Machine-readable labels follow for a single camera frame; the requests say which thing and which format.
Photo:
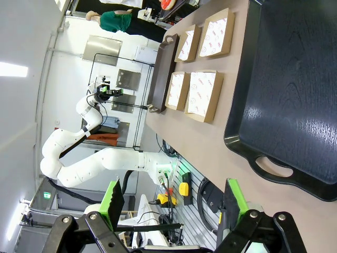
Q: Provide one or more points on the dark brown serving tray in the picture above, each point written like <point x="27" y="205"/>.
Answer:
<point x="160" y="76"/>

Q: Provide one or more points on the black metal frame stand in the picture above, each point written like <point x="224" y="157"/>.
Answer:
<point x="92" y="66"/>

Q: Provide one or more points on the person in green shirt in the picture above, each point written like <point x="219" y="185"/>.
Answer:
<point x="116" y="22"/>

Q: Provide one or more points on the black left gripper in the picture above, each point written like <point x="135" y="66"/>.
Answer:
<point x="101" y="93"/>

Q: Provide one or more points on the large steel wall panel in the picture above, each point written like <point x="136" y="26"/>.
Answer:
<point x="101" y="50"/>

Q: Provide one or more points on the white wall box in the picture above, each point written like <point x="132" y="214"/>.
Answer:
<point x="146" y="55"/>

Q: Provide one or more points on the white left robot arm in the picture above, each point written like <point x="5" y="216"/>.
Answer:
<point x="118" y="160"/>

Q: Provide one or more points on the kraft cardboard food box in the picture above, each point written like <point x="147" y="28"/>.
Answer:
<point x="196" y="39"/>
<point x="216" y="97"/>
<point x="184" y="97"/>
<point x="230" y="34"/>

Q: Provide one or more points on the green exit sign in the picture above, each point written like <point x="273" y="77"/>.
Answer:
<point x="47" y="195"/>

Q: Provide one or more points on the ceiling light panel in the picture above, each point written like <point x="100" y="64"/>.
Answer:
<point x="13" y="69"/>

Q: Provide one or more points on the grey blue cloth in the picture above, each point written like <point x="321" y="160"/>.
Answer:
<point x="111" y="121"/>

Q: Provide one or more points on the white smiley print paper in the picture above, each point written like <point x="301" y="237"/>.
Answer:
<point x="213" y="37"/>
<point x="185" y="46"/>
<point x="200" y="92"/>
<point x="175" y="91"/>

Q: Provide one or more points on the orange cloth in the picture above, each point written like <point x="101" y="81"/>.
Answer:
<point x="104" y="138"/>

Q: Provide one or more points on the small steel wall panel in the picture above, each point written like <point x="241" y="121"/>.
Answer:
<point x="123" y="104"/>
<point x="128" y="79"/>

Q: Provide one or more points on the red glazed donut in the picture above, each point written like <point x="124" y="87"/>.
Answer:
<point x="167" y="3"/>

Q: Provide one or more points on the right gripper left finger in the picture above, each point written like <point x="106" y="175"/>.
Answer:
<point x="117" y="205"/>

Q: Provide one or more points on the black textured serving tray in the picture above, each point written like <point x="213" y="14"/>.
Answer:
<point x="289" y="79"/>

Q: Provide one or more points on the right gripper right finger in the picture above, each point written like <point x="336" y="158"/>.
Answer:
<point x="233" y="203"/>

